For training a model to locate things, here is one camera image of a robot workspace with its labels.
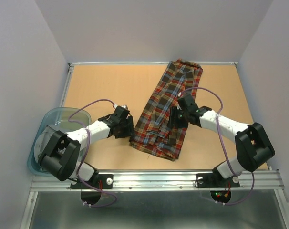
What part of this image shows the clear blue plastic bin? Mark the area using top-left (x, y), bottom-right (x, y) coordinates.
top-left (28, 107), bottom-right (92, 181)

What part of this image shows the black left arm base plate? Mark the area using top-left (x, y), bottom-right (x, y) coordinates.
top-left (70, 174), bottom-right (114, 189)

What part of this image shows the aluminium back table rail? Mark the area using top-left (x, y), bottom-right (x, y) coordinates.
top-left (68, 61), bottom-right (238, 66)

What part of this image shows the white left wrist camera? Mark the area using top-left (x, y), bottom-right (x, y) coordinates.
top-left (113, 104), bottom-right (128, 111)

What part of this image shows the aluminium front table rail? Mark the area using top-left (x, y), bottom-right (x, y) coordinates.
top-left (29, 169), bottom-right (285, 192)

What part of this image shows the aluminium table rail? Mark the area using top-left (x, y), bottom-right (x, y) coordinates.
top-left (68, 61), bottom-right (238, 66)
top-left (29, 169), bottom-right (285, 192)

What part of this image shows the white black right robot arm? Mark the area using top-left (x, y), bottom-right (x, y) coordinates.
top-left (167, 94), bottom-right (275, 188)

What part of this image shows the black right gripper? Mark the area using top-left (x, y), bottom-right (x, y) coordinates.
top-left (167, 105), bottom-right (189, 127)

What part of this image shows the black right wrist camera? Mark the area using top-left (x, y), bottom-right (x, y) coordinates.
top-left (178, 94), bottom-right (198, 113)

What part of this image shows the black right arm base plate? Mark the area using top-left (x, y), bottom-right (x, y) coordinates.
top-left (194, 173), bottom-right (240, 188)

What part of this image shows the red blue plaid flannel shirt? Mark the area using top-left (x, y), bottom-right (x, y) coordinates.
top-left (130, 59), bottom-right (203, 161)

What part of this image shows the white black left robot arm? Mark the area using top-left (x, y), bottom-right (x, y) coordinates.
top-left (34, 106), bottom-right (134, 188)

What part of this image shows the grey crumpled shirt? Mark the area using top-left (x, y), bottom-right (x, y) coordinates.
top-left (34, 125), bottom-right (64, 164)

